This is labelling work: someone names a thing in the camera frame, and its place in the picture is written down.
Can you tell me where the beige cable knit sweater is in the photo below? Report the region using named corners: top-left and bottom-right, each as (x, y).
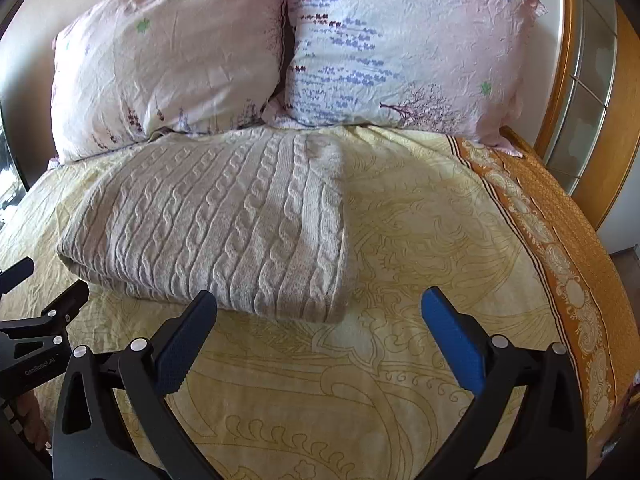
top-left (56, 127), bottom-right (352, 323)

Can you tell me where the person's left hand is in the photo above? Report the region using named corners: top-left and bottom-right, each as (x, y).
top-left (16, 391), bottom-right (50, 451)

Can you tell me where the yellow orange patterned bedsheet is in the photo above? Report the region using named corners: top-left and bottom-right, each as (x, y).
top-left (1, 127), bottom-right (639, 479)

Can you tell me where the black flat panel edge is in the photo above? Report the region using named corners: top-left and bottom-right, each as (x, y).
top-left (0, 104), bottom-right (32, 194)

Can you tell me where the pink floral pillow left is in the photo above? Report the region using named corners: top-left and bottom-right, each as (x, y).
top-left (51, 0), bottom-right (284, 164)

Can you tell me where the pink floral pillow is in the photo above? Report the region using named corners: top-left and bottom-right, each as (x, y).
top-left (51, 0), bottom-right (284, 164)
top-left (264, 0), bottom-right (544, 153)

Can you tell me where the pink floral pillow right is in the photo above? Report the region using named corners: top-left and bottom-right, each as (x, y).
top-left (264, 0), bottom-right (544, 153)

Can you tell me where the wooden headboard frame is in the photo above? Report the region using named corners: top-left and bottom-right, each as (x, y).
top-left (511, 0), bottom-right (639, 229)

